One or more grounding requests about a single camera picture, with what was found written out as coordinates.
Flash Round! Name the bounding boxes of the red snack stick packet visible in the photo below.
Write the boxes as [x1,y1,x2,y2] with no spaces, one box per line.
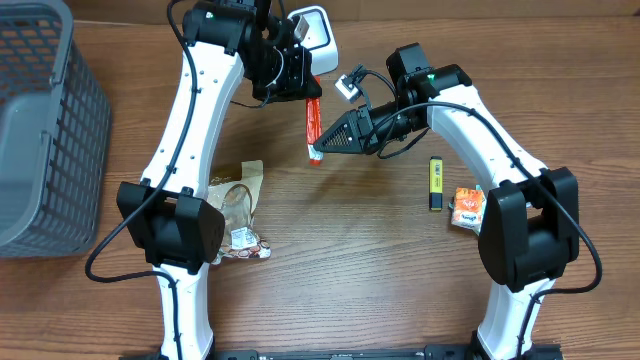
[306,97,323,166]

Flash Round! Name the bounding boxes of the yellow highlighter pen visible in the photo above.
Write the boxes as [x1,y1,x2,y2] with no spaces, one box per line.
[429,156,443,211]

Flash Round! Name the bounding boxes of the orange tissue packet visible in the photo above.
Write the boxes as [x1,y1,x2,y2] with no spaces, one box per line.
[450,185,486,235]

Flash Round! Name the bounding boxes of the brown cookie snack bag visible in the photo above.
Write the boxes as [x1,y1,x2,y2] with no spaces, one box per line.
[207,160,271,265]

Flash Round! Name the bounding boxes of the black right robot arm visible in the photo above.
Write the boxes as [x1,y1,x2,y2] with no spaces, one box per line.
[313,43,579,359]

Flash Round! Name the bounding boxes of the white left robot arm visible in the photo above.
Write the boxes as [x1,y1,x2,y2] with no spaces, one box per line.
[117,1,334,359]

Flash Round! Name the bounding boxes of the white barcode scanner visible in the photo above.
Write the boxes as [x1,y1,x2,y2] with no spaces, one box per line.
[287,5,339,76]

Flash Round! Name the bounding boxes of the grey plastic mesh basket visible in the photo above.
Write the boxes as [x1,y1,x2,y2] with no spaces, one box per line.
[1,0,112,258]

